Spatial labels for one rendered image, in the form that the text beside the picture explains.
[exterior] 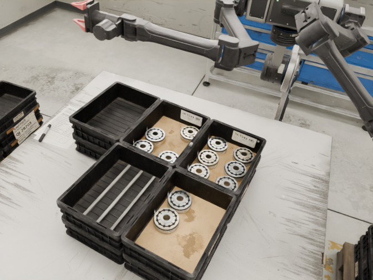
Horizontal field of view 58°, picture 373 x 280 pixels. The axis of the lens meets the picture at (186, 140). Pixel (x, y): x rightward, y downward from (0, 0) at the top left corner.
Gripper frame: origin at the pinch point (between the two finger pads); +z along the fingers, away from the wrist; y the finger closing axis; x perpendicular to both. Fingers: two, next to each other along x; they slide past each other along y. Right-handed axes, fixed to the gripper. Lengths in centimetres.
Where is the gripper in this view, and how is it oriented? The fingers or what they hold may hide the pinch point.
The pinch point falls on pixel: (74, 11)
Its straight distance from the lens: 144.0
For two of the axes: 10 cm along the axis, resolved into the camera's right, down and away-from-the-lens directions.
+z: -9.2, -3.2, 2.1
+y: -1.0, 7.3, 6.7
